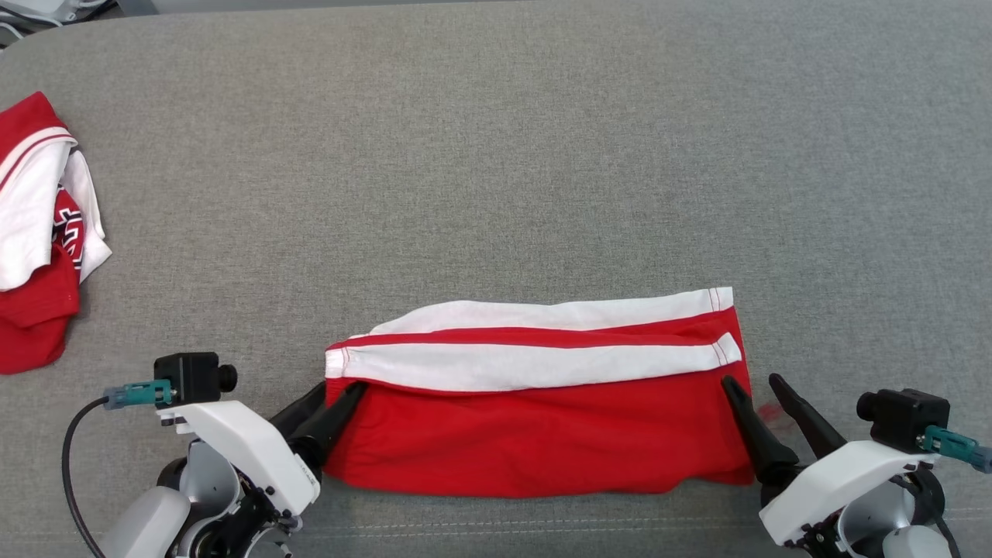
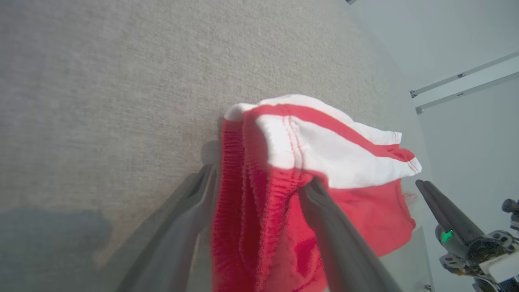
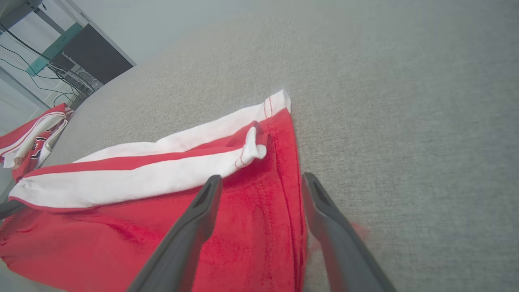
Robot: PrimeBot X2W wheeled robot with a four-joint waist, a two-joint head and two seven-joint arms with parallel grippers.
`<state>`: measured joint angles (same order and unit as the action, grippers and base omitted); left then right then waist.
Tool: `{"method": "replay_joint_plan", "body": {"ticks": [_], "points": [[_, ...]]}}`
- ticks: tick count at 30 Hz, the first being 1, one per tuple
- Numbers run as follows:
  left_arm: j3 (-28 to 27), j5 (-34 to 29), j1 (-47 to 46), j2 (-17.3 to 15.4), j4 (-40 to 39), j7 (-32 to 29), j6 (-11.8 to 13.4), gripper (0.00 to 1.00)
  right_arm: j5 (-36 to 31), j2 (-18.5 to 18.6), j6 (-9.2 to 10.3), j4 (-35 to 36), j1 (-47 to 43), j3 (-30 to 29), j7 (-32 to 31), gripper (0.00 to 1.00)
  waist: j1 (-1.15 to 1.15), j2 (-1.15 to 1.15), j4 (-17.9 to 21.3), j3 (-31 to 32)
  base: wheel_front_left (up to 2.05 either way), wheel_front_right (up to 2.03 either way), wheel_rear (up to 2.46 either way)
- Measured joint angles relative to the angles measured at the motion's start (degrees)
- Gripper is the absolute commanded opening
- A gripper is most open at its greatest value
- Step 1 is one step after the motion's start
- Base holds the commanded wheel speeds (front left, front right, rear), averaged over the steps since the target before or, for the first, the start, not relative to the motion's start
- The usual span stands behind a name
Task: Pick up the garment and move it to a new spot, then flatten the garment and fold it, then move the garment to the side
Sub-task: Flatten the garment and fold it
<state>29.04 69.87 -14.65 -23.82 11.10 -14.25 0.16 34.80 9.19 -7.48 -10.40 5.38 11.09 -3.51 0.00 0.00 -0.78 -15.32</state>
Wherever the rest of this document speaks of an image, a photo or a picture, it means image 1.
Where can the red shorts with white stripes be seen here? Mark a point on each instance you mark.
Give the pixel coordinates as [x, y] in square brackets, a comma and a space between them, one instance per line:
[542, 434]

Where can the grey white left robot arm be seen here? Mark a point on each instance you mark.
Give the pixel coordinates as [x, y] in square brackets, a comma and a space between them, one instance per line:
[155, 519]

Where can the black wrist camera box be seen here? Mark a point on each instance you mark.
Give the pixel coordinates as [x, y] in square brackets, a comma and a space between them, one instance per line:
[190, 376]
[903, 418]

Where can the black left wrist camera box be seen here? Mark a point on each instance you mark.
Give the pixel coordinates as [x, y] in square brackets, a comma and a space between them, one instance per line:
[190, 376]

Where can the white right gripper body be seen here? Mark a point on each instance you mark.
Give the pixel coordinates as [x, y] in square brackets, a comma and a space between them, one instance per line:
[829, 484]

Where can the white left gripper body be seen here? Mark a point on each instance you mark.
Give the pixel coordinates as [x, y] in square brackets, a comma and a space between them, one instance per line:
[248, 449]

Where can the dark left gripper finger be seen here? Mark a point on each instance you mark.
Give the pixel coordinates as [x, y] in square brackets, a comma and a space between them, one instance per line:
[322, 434]
[298, 411]

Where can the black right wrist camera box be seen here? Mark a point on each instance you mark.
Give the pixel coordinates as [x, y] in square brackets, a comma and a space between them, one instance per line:
[903, 418]

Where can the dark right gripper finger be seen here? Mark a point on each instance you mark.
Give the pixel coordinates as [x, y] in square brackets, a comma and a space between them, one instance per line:
[763, 446]
[810, 422]

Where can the red Bulls 23 jersey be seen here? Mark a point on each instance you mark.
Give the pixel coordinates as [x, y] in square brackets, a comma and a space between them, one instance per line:
[31, 232]

